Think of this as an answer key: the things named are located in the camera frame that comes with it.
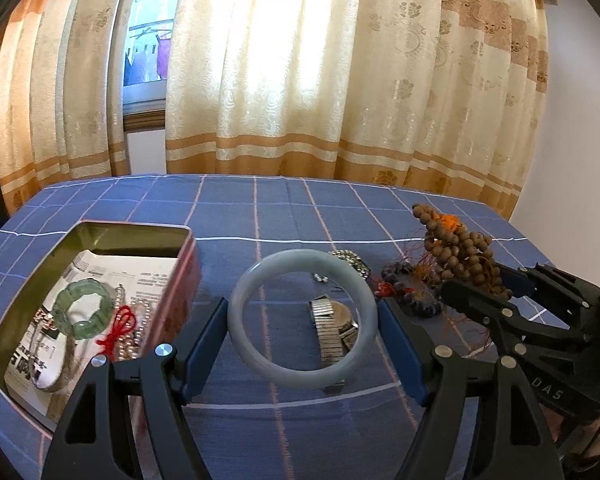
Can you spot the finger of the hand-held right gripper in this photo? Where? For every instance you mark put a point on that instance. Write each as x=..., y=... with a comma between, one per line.
x=520, y=285
x=480, y=305

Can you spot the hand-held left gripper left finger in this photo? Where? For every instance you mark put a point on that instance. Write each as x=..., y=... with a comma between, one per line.
x=205, y=352

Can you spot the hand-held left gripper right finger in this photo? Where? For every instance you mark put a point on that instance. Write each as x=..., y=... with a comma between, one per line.
x=405, y=352

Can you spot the pale jade bangle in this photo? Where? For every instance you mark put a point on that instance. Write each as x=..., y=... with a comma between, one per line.
x=240, y=330

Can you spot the pink metal tin box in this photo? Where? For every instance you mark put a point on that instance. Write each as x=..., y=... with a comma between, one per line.
x=185, y=280

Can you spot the silver bangle with red knot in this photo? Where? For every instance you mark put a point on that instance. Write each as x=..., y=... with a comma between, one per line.
x=117, y=330

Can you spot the silver wrist watch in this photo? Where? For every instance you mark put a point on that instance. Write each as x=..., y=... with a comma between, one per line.
x=325, y=330

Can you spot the printed paper sheet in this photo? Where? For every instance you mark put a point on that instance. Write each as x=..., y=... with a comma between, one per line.
x=150, y=280

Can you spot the blue checked tablecloth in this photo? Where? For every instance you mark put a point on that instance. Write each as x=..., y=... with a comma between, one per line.
x=290, y=210

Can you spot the wide cream orange curtain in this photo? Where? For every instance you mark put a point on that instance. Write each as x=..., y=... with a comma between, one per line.
x=330, y=70

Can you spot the window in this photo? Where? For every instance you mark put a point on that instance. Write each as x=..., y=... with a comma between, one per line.
x=145, y=60

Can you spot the narrow cream orange curtain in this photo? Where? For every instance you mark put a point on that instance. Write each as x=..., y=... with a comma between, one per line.
x=55, y=85

